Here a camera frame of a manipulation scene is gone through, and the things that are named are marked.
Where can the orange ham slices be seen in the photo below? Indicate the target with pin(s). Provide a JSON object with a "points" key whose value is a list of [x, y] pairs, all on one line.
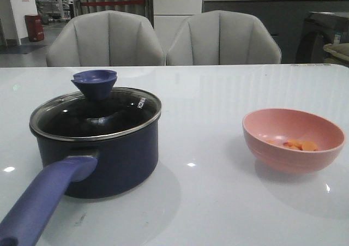
{"points": [[295, 144]]}

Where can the grey chair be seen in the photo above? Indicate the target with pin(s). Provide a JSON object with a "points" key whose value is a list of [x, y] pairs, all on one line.
{"points": [[222, 38], [106, 39]]}

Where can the right grey chair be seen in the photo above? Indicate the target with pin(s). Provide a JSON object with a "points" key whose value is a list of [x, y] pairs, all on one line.
{"points": [[222, 38]]}

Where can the red bin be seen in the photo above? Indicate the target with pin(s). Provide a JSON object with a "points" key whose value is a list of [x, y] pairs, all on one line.
{"points": [[34, 28]]}

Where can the glass lid with blue knob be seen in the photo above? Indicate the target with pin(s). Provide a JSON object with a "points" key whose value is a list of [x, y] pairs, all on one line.
{"points": [[98, 110]]}

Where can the dark blue saucepan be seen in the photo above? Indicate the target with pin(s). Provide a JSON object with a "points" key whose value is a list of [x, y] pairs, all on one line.
{"points": [[82, 169]]}

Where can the white cabinet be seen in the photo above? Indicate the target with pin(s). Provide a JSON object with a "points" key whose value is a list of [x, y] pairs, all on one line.
{"points": [[168, 14]]}

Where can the grey counter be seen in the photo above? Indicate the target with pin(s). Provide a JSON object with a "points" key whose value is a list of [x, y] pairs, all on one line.
{"points": [[283, 18]]}

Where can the left grey chair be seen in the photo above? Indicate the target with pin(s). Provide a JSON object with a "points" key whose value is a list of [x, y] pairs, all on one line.
{"points": [[106, 39]]}

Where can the pink bowl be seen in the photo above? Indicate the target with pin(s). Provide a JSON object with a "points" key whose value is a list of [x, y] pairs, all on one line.
{"points": [[283, 124]]}

